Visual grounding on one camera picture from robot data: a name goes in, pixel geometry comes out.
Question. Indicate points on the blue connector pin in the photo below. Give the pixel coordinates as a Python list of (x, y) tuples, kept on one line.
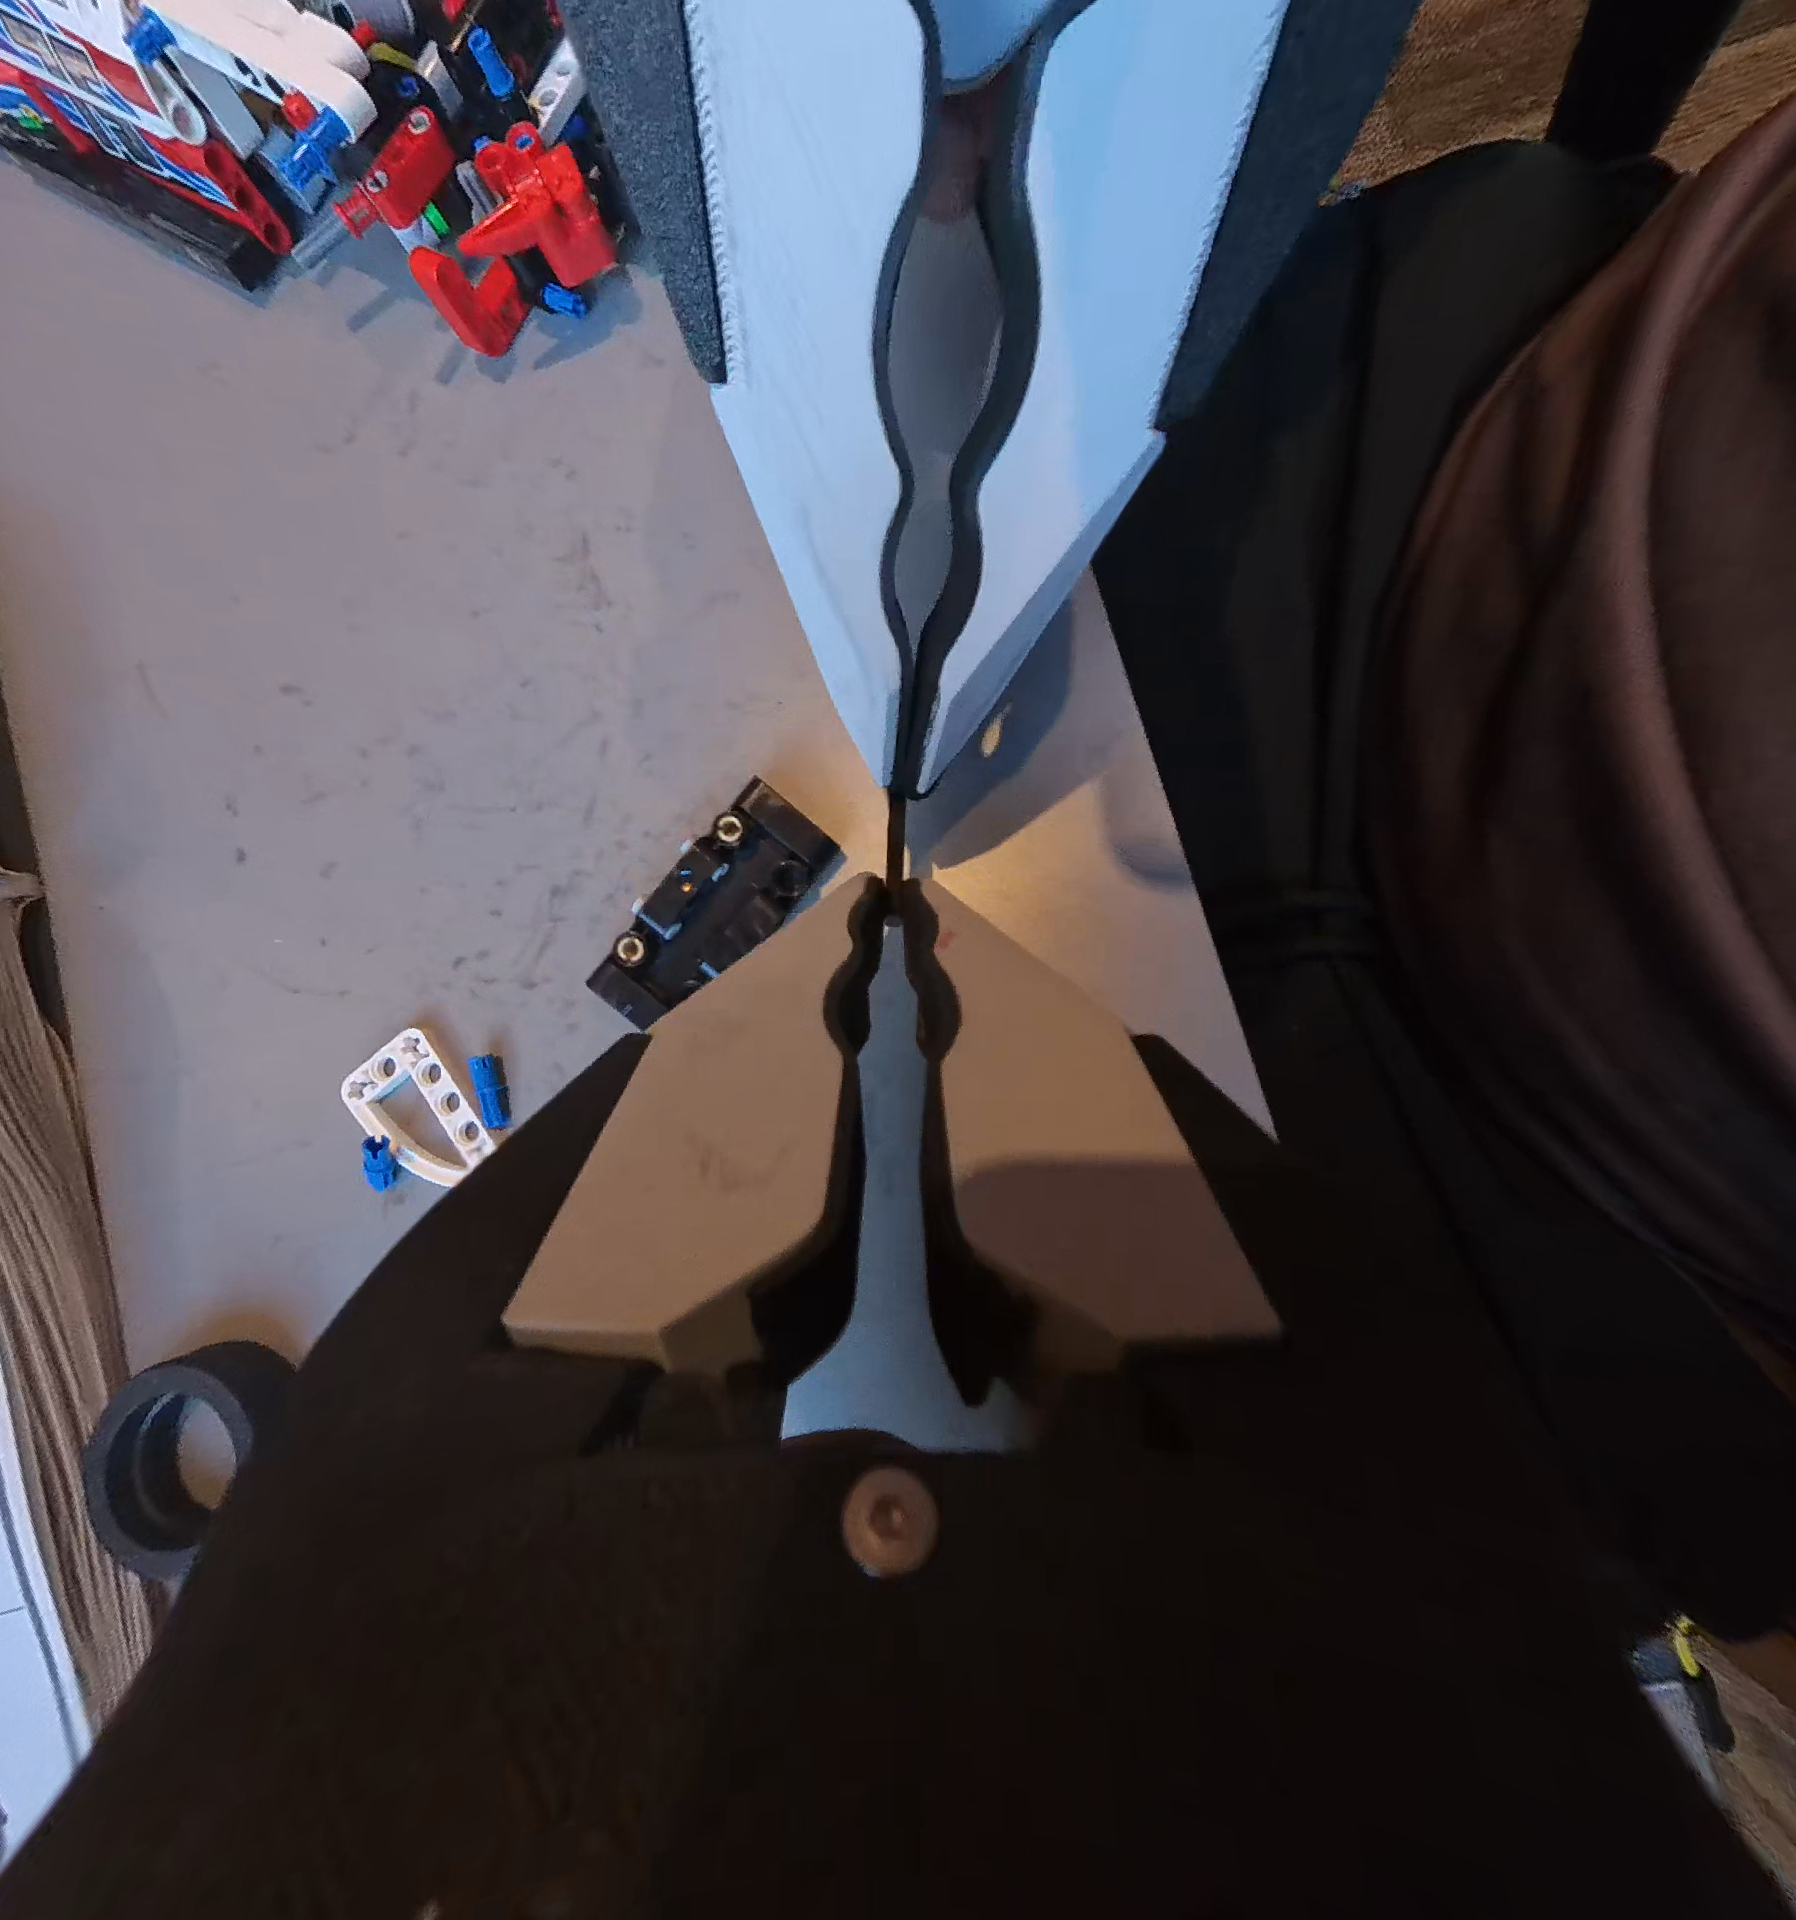
[(491, 1091), (376, 1165)]

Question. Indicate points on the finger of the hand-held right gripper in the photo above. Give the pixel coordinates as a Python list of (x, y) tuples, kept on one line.
[(794, 300), (1124, 300)]

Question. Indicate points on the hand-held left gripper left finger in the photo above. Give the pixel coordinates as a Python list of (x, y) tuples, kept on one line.
[(688, 1185)]

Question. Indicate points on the person's brown shirt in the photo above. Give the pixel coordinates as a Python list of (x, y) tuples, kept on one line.
[(1662, 750)]

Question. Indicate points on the black brick plate assembly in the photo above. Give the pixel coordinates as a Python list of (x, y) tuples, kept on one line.
[(703, 916)]

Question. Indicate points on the black metal leg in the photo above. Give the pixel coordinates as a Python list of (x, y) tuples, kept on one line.
[(1648, 66)]

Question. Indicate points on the black printed tile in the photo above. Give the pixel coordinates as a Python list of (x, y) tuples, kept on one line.
[(896, 840)]

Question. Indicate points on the grey desk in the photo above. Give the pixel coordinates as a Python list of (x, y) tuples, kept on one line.
[(386, 599)]

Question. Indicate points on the person's black pants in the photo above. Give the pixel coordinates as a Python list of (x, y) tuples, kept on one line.
[(1257, 676)]

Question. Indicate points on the red white toy car model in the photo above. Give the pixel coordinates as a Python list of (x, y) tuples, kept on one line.
[(238, 134)]

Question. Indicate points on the white curved frame brick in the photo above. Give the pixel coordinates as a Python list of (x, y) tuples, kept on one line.
[(433, 1119)]

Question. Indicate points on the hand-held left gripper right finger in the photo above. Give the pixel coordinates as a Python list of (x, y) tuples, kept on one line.
[(1091, 1185)]

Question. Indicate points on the black toy tyre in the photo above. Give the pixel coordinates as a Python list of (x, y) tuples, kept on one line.
[(126, 1514)]

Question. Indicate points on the person's right hand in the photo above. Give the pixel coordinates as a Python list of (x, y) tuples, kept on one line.
[(972, 149)]

